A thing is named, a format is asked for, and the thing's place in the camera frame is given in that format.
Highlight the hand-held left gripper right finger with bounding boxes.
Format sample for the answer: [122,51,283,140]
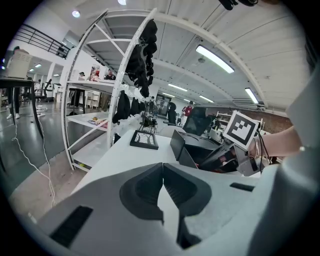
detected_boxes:
[162,162,213,250]

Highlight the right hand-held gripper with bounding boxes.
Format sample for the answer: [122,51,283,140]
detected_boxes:
[199,110,263,178]

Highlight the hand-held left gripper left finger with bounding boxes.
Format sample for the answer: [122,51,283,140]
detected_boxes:
[119,162,165,225]

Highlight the black box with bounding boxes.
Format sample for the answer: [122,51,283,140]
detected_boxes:
[169,129,235,173]

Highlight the black picture frame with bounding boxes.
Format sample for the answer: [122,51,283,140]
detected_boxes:
[129,129,160,151]

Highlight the person's right forearm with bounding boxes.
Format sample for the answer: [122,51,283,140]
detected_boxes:
[249,124,304,159]

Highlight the white desk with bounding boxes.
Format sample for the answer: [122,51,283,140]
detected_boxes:
[71,128,262,201]

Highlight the colourful items on shelf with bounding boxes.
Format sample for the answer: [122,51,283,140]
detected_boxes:
[86,116,109,127]

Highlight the black office chair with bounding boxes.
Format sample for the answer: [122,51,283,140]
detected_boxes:
[181,106,214,137]

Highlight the long ceiling lamp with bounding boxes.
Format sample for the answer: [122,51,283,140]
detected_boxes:
[195,44,235,74]
[244,86,260,105]

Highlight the black hanging jacket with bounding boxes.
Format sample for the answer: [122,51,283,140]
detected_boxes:
[111,89,132,125]

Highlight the person's grey sleeve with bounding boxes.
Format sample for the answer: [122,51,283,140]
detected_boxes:
[279,67,320,176]

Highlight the white metal shelving rack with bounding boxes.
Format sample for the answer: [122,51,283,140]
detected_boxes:
[60,7,158,173]

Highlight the printed red white carton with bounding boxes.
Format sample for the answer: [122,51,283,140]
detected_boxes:
[89,63,101,82]

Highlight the bunch of hanging black bags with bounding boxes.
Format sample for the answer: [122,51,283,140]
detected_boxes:
[124,19,159,99]

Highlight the black side table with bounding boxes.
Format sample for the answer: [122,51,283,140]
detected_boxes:
[0,76,45,141]

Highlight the white vented case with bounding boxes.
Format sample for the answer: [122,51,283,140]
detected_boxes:
[6,49,34,79]

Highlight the black balcony railing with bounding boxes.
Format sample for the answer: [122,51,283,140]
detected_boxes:
[13,23,72,60]

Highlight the silver wrist bracelet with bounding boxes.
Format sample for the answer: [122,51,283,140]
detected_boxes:
[252,136,262,159]

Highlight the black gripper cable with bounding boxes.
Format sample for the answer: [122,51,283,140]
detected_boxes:
[255,129,272,175]

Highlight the black wired desk device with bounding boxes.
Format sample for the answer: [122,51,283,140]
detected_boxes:
[139,98,159,135]

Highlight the white floor cable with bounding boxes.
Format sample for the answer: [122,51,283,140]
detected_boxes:
[11,106,57,207]

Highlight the black head-worn camera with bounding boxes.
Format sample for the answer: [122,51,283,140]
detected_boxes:
[217,0,260,11]

